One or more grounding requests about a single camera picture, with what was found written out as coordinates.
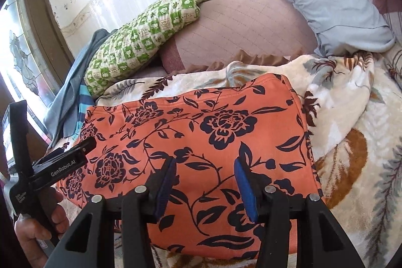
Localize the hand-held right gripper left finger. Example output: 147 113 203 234
44 156 178 268

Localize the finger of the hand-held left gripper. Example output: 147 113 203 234
41 137 97 166

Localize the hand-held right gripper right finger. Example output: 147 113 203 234
234 158 366 268

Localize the orange floral blouse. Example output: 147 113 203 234
57 73 324 256

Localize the person's left hand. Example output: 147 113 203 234
14 186 71 268

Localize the teal striped cloth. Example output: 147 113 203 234
74 84 96 138

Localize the blue grey garment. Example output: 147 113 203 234
44 29 118 146

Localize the green checked pillow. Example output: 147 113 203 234
85 0 214 96

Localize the cream leaf print blanket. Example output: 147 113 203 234
47 55 402 268

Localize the brown wooden door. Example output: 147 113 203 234
0 0 77 143

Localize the pink bolster pillow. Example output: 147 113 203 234
159 0 318 74

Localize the striped pillow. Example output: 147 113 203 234
385 45 402 89

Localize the light blue pillow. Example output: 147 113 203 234
238 0 396 57

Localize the pink maroon sheet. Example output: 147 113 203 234
353 0 402 45

